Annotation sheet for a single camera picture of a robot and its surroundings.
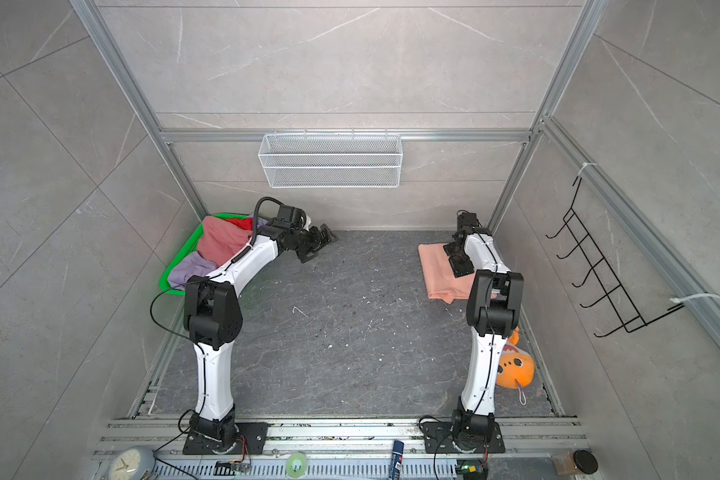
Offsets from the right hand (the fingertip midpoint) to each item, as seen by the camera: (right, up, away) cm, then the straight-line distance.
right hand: (450, 256), depth 104 cm
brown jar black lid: (+15, -44, -41) cm, 62 cm away
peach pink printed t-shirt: (-4, -8, -1) cm, 9 cm away
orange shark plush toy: (+9, -28, -28) cm, 41 cm away
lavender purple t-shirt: (-89, -3, -4) cm, 89 cm away
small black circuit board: (-63, -51, -33) cm, 88 cm away
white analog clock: (-84, -47, -37) cm, 104 cm away
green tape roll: (-49, -50, -34) cm, 78 cm away
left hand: (-42, +6, -9) cm, 43 cm away
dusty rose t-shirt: (-82, +6, 0) cm, 83 cm away
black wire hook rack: (+24, -12, -44) cm, 52 cm away
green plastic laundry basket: (-93, +4, 0) cm, 94 cm away
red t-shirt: (-75, +12, +3) cm, 76 cm away
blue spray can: (-23, -48, -36) cm, 64 cm away
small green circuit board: (-5, -51, -34) cm, 62 cm away
